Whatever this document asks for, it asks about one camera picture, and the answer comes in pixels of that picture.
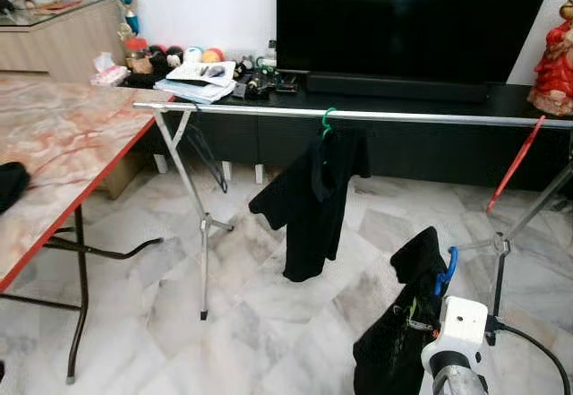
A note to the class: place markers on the silver metal clothes rack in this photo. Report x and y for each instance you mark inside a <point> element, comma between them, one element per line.
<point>403,115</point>

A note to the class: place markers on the marble pattern folding table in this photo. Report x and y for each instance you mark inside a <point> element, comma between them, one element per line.
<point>63,144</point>

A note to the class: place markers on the small clear bottle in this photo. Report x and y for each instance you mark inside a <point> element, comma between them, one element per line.
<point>271,52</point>

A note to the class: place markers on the plain black shirt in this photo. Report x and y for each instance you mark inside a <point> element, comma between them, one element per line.
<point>394,341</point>

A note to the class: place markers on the white and blue ball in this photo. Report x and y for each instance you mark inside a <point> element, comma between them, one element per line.
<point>193,55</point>

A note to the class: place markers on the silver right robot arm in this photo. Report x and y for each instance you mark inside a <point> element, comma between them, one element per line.
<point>458,384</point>

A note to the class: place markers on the pink tissue box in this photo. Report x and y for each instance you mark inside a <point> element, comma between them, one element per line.
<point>109,75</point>

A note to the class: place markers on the black garment with white print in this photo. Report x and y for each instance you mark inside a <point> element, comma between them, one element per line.
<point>11,184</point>

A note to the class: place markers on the orange ball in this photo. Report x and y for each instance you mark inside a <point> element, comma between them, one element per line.
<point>214,55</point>

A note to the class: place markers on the blue plastic hanger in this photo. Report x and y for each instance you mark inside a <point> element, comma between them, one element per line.
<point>452,261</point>

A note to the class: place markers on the jar with red lid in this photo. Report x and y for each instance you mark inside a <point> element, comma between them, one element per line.
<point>136,55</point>

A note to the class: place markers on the green plastic hanger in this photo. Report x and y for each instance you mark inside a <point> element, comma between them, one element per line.
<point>325,126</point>

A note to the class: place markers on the light wooden cabinet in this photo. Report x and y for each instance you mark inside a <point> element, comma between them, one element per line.
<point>63,46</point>

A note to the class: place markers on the large black television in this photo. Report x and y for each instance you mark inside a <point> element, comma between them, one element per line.
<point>403,19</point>

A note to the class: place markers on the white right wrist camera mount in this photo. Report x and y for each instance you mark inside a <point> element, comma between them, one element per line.
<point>461,323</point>

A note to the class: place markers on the long black TV console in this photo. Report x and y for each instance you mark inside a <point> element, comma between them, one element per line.
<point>430,149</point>

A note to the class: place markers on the red plastic hanger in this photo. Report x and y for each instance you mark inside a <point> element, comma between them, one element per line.
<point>515,167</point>

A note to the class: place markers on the stack of white papers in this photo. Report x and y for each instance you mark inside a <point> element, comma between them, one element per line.
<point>197,81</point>

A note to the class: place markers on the red laughing Buddha statue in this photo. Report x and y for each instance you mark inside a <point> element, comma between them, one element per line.
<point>553,72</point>

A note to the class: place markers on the black printed t-shirt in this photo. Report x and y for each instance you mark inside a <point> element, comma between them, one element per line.
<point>309,216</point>

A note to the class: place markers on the black soundbar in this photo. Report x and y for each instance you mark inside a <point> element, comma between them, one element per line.
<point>394,88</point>

